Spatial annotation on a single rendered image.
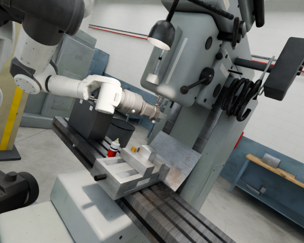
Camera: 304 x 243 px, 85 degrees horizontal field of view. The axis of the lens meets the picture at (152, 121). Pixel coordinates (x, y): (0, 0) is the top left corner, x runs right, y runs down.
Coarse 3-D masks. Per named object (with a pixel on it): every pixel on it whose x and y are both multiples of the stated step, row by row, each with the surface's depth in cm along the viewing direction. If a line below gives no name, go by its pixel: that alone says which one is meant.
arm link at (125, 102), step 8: (104, 88) 57; (112, 88) 58; (120, 88) 59; (96, 96) 61; (104, 96) 57; (112, 96) 58; (120, 96) 59; (128, 96) 60; (104, 104) 56; (112, 104) 58; (120, 104) 60; (128, 104) 60; (104, 112) 61; (112, 112) 59
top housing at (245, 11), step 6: (240, 0) 60; (246, 0) 61; (252, 0) 65; (240, 6) 63; (246, 6) 63; (252, 6) 67; (240, 12) 65; (246, 12) 66; (252, 12) 70; (246, 18) 69; (252, 18) 73; (246, 24) 72; (252, 24) 76
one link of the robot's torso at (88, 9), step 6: (0, 0) 50; (84, 0) 48; (90, 0) 49; (6, 6) 52; (90, 6) 51; (12, 12) 53; (18, 12) 53; (84, 12) 51; (90, 12) 55; (18, 18) 55
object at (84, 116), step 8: (80, 104) 96; (88, 104) 92; (96, 104) 91; (72, 112) 99; (80, 112) 95; (88, 112) 91; (96, 112) 88; (72, 120) 99; (80, 120) 95; (88, 120) 91; (96, 120) 89; (104, 120) 94; (80, 128) 94; (88, 128) 90; (96, 128) 92; (104, 128) 96; (88, 136) 90; (96, 136) 94; (104, 136) 99
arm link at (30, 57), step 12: (24, 36) 43; (24, 48) 46; (36, 48) 45; (48, 48) 46; (12, 60) 50; (24, 60) 49; (36, 60) 49; (48, 60) 52; (12, 72) 53; (24, 72) 52; (36, 72) 54; (24, 84) 55; (36, 84) 54
